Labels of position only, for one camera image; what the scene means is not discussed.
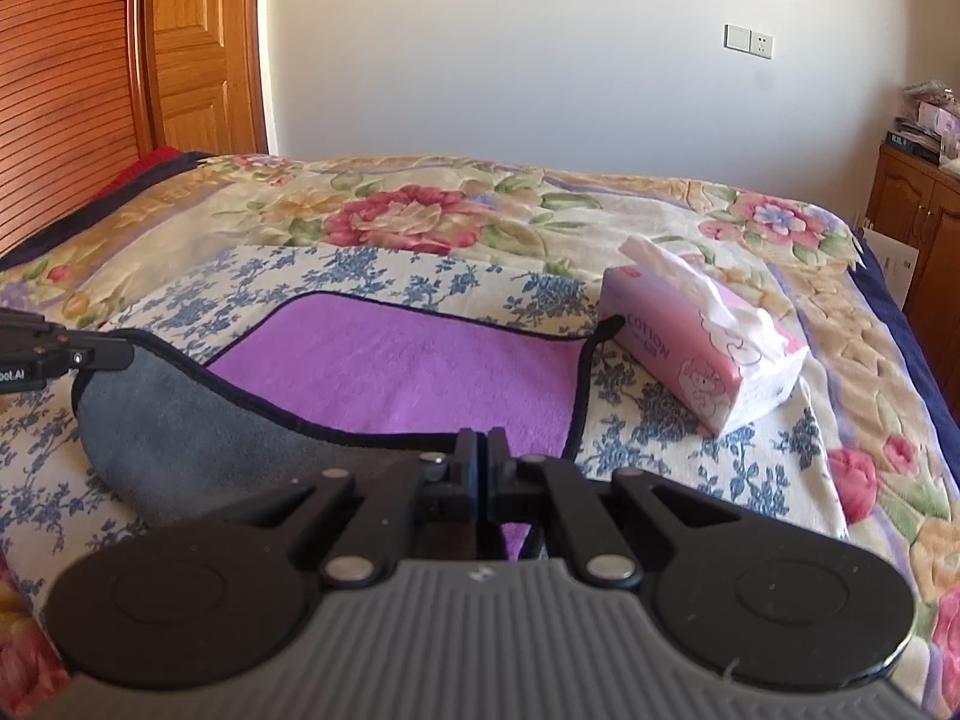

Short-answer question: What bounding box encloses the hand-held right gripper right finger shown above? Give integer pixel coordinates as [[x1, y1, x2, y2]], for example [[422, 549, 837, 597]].
[[487, 427, 751, 590]]

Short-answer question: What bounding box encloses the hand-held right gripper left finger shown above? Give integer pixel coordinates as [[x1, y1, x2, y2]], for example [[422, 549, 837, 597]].
[[225, 427, 488, 590]]

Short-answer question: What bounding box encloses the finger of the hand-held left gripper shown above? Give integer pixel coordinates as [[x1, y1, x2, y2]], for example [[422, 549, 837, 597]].
[[45, 334, 136, 374]]

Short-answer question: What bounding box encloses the purple and grey towel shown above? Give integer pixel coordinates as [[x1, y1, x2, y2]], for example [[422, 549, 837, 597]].
[[70, 290, 626, 562]]

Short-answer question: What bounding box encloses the blue floral white cloth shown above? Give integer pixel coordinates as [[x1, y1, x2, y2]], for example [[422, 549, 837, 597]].
[[0, 243, 853, 620]]

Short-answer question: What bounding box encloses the red cloth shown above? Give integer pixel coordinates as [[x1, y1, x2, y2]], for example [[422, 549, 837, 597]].
[[84, 145, 197, 203]]

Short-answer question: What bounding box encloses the pink tissue pack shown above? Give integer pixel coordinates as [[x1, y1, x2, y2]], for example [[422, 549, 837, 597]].
[[597, 233, 810, 438]]

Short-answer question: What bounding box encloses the colourful floral blanket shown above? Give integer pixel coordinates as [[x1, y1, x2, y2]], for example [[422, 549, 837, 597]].
[[0, 152, 960, 720]]

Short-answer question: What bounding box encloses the louvered wooden wardrobe door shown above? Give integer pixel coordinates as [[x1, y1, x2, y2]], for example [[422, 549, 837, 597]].
[[0, 0, 155, 257]]

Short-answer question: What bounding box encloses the wooden panel door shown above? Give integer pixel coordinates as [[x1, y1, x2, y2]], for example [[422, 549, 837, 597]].
[[139, 0, 272, 156]]

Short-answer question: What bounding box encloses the dark blue bed sheet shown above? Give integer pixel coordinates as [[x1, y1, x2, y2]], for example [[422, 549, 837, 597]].
[[853, 229, 960, 421]]

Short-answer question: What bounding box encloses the white cardboard box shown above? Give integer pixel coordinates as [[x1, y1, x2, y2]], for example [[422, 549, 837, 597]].
[[855, 223, 920, 310]]

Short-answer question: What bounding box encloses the wooden cabinet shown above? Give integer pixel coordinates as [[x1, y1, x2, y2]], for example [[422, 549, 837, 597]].
[[865, 142, 960, 421]]

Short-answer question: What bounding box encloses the pile of packets and boxes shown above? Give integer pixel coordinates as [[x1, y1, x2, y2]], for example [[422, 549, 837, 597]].
[[883, 78, 960, 179]]

